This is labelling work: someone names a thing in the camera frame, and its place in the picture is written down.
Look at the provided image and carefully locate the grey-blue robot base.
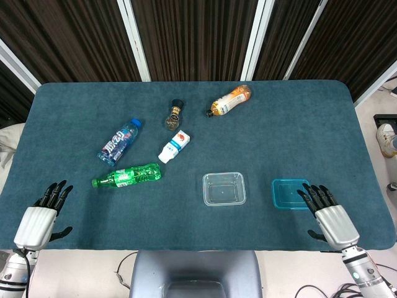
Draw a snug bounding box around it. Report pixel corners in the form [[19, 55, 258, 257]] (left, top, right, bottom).
[[130, 250, 263, 298]]

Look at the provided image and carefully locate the black cable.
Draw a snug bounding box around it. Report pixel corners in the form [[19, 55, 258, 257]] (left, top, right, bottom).
[[294, 281, 362, 298]]

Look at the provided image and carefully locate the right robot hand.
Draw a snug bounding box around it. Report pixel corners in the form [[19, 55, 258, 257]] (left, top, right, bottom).
[[297, 183, 360, 250]]

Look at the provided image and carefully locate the grey floor cable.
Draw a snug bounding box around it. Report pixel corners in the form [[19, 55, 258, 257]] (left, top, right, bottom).
[[115, 251, 139, 290]]

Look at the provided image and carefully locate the orange tea bottle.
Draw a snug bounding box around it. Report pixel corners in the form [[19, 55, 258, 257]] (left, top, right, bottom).
[[205, 84, 252, 118]]

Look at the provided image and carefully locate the green plastic soda bottle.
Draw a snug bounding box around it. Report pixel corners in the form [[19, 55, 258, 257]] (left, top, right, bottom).
[[91, 163, 163, 189]]

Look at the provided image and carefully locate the brown screen panel white frame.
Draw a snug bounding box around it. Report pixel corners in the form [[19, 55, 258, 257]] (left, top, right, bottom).
[[241, 0, 329, 81], [117, 0, 268, 83], [284, 0, 397, 107], [0, 37, 42, 129], [0, 0, 152, 86]]

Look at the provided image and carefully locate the white sneaker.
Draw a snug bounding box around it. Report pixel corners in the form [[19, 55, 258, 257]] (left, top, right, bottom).
[[376, 123, 397, 158]]

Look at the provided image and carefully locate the blue label water bottle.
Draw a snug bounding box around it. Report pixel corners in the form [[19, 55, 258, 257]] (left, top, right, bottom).
[[97, 117, 143, 165]]

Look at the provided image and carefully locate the black cap pepper grinder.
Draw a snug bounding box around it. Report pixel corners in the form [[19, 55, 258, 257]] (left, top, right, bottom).
[[164, 99, 184, 132]]

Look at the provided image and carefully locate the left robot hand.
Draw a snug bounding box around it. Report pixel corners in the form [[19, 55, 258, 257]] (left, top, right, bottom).
[[13, 179, 74, 251]]

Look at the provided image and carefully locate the white milk carton bottle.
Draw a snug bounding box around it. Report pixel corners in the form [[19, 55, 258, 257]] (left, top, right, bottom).
[[158, 130, 191, 164]]

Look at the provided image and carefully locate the blue plastic lid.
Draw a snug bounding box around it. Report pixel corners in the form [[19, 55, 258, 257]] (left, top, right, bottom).
[[272, 178, 312, 211]]

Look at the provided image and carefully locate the teal table cloth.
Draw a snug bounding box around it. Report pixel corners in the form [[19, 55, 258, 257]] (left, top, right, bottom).
[[0, 79, 397, 251]]

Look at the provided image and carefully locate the clear plastic container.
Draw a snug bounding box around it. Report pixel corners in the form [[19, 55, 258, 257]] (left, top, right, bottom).
[[202, 172, 246, 207]]

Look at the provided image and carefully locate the white cloth bundle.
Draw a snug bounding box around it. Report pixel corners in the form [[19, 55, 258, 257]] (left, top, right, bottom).
[[0, 122, 25, 195]]

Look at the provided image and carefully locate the black device on floor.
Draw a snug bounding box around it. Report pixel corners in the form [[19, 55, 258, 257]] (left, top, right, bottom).
[[373, 114, 397, 128]]

